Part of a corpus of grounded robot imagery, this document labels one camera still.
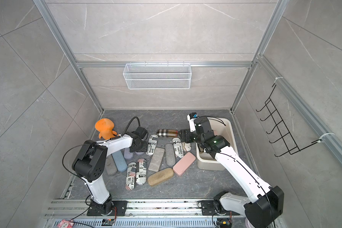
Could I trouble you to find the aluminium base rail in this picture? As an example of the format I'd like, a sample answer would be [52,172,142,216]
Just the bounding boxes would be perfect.
[44,199,251,228]

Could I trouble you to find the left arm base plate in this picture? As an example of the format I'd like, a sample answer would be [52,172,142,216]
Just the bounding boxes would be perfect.
[86,200,128,216]

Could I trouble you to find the white wire mesh basket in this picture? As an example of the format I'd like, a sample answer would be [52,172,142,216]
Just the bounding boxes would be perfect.
[123,63,192,90]

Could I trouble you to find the newspaper flag case right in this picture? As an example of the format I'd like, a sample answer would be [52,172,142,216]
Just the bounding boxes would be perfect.
[136,158,147,185]

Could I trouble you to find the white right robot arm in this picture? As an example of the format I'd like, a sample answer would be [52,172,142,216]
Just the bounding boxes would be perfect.
[179,113,284,228]

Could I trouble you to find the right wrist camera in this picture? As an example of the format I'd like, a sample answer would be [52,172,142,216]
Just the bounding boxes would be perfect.
[187,112,198,133]

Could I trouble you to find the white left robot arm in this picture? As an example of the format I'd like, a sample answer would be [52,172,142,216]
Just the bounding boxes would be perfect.
[65,116,148,216]

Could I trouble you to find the orange plush toy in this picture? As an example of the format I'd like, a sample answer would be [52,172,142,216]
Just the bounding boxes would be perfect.
[95,118,118,140]

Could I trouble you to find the tan fabric case front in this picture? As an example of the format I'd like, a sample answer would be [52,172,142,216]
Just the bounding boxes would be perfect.
[147,168,174,187]

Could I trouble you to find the plaid glasses case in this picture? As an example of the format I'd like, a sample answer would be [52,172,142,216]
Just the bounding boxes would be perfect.
[156,129,178,138]

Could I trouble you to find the stone grey flat case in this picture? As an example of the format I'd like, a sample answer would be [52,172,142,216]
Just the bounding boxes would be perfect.
[148,147,165,172]

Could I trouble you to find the grey fabric case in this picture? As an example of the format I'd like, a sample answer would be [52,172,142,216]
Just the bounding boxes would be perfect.
[165,143,176,167]

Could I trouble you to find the beige plastic storage bin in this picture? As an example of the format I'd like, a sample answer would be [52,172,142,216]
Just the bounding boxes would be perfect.
[195,117,239,171]

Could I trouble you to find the pink flat case right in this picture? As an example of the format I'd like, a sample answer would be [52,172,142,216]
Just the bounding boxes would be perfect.
[173,152,196,176]

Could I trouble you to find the black wire hook rack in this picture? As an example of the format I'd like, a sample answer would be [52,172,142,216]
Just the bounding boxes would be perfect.
[256,83,322,158]

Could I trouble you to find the newspaper flag case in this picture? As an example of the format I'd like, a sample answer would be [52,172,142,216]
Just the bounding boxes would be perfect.
[136,158,147,185]
[125,162,137,191]

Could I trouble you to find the map print glasses case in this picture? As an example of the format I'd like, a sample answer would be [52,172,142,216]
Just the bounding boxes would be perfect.
[181,142,192,152]

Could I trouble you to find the newspaper case under tan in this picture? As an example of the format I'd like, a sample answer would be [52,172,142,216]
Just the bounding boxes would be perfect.
[146,134,159,156]

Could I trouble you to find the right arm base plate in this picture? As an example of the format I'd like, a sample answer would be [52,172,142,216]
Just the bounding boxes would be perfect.
[198,200,239,216]

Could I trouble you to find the newspaper print case centre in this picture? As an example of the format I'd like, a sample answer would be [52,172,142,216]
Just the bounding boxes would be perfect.
[172,137,184,159]

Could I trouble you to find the newspaper flag case left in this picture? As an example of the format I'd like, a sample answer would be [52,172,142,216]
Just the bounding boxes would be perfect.
[125,162,137,191]

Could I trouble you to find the grey case far left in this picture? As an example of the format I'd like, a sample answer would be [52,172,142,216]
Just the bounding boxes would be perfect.
[105,155,118,175]

